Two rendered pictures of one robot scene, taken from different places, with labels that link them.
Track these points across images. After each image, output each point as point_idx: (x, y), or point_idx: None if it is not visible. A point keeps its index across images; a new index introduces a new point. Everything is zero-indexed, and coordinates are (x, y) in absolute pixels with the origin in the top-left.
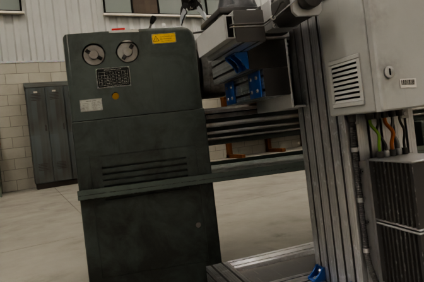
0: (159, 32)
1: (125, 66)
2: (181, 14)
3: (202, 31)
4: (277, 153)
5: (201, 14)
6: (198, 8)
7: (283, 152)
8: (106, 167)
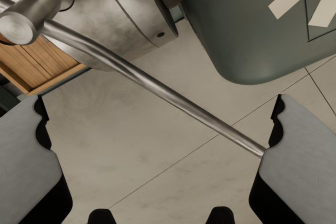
0: None
1: None
2: (331, 148)
3: (93, 40)
4: (90, 68)
5: (20, 125)
6: (2, 200)
7: (84, 72)
8: None
